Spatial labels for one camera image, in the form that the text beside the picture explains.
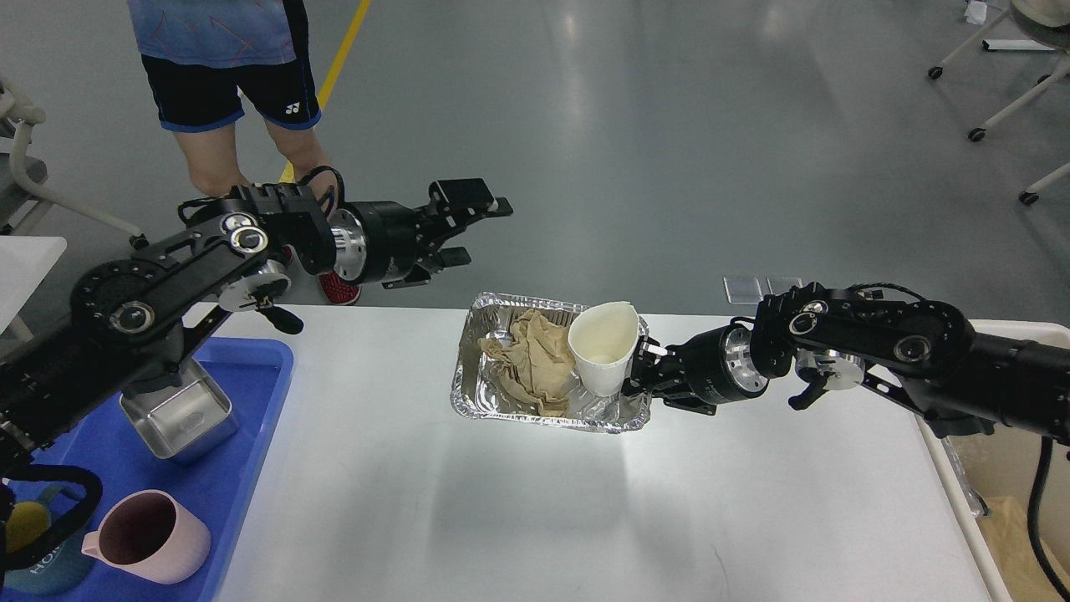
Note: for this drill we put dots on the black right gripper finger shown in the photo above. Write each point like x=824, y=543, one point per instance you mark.
x=650, y=387
x=647, y=357

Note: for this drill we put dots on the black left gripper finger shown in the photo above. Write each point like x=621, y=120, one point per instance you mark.
x=432, y=262
x=455, y=204

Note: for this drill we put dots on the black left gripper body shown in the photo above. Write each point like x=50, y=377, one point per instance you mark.
x=377, y=242

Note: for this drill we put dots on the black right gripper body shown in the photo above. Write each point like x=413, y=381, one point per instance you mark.
x=711, y=369

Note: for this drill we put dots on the white paper cup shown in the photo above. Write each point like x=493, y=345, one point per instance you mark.
x=602, y=339

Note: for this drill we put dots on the brown paper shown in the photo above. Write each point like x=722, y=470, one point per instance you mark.
x=537, y=365

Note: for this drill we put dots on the aluminium foil tray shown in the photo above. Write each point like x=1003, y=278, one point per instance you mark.
x=477, y=394

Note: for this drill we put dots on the square stainless steel container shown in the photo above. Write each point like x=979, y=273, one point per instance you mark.
x=182, y=423

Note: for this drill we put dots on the pink plastic mug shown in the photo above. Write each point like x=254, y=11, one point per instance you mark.
x=152, y=536

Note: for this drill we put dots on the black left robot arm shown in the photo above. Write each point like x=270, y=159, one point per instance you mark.
x=135, y=323

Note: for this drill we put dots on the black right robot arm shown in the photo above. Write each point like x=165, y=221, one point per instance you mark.
x=922, y=354

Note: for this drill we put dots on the clear floor plate left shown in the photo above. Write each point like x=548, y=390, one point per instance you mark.
x=743, y=290

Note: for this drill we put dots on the clear floor plate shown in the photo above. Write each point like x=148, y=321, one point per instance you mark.
x=743, y=290
x=781, y=285

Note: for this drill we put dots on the clear floor plate right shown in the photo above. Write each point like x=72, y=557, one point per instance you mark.
x=781, y=285

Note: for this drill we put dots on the blue plastic tray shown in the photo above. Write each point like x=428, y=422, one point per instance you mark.
x=255, y=374

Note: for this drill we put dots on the person in blue shirt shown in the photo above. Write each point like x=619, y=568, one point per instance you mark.
x=202, y=59

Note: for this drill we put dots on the white plastic bin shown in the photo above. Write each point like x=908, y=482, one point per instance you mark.
x=1000, y=465

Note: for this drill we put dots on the blue home mug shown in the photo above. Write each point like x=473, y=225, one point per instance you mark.
x=45, y=566

